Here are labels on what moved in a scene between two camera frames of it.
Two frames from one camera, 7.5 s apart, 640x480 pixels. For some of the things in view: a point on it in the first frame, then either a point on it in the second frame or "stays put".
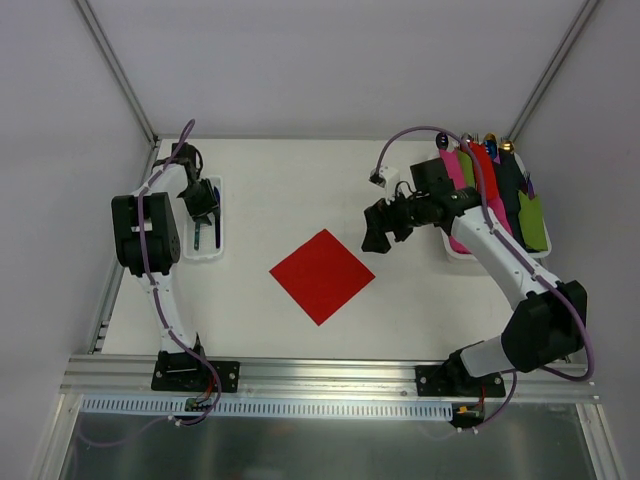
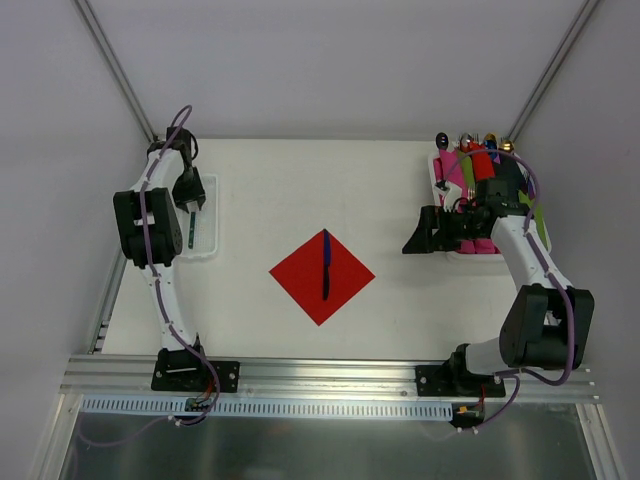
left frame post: (119, 73) stays put
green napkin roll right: (532, 222) stays put
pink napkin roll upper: (453, 167) stays put
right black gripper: (391, 220) → (439, 228)
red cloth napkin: (321, 275) stays put
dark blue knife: (217, 199) → (326, 263)
